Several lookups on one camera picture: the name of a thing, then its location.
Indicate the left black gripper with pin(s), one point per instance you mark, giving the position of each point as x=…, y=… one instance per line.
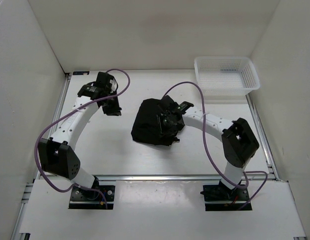
x=114, y=111

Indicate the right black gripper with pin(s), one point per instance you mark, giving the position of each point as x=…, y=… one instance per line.
x=163, y=130

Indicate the black shorts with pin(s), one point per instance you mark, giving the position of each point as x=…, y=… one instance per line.
x=146, y=127

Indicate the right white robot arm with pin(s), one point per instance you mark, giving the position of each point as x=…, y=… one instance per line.
x=238, y=140

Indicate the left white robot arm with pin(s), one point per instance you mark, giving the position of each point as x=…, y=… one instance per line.
x=56, y=154

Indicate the white plastic basket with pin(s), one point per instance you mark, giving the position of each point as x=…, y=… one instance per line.
x=225, y=76

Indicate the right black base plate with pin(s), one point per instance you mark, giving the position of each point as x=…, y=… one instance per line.
x=218, y=198

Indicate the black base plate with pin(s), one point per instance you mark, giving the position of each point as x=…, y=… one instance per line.
x=91, y=200
x=218, y=198

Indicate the aluminium right rail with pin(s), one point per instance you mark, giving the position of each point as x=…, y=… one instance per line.
x=265, y=144

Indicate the aluminium rail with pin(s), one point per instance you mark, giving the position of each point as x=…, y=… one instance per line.
x=265, y=144
x=197, y=177
x=16, y=235

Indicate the aluminium front rail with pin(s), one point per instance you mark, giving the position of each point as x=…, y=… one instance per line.
x=197, y=177

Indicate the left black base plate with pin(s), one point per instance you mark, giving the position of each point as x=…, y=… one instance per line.
x=91, y=200

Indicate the aluminium left rail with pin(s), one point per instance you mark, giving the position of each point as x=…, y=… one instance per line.
x=16, y=235

